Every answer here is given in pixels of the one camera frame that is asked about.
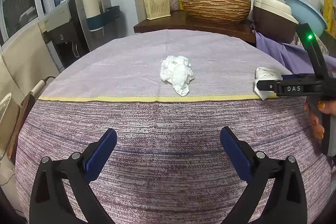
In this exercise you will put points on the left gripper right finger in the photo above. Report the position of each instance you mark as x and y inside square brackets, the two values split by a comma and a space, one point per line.
[287, 200]

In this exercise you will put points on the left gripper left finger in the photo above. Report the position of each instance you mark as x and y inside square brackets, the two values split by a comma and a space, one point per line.
[49, 202]

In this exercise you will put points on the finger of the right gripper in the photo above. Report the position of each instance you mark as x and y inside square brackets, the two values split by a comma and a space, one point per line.
[268, 85]

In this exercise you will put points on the small white tissue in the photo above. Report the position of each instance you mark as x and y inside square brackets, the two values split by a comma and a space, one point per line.
[263, 74]

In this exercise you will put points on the right hand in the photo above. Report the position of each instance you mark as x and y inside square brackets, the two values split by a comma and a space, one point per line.
[326, 107]

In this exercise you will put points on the purple floral cloth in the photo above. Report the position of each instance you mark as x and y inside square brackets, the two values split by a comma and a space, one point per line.
[293, 56]

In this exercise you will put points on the wooden counter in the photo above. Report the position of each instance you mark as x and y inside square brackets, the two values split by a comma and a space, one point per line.
[181, 21]

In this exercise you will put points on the brown cream rice cooker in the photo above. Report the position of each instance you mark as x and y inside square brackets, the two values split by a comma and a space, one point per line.
[274, 20]

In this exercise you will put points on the light blue plastic basin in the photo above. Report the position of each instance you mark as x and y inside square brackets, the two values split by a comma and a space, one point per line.
[306, 13]

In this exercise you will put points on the yellow wrap roll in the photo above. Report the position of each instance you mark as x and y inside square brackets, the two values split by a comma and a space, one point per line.
[328, 13]

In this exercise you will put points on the crumpled white tissue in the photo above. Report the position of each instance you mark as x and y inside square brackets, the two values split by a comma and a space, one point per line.
[177, 71]

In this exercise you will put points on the woven brown basin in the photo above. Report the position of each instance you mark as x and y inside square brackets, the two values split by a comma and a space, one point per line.
[217, 11]

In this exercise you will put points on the cream utensil holder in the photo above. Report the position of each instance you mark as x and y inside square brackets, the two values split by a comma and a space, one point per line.
[156, 9]

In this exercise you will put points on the water dispenser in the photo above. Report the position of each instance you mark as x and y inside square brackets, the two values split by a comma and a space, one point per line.
[65, 31]

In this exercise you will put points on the window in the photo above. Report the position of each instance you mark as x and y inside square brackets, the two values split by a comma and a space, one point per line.
[15, 8]

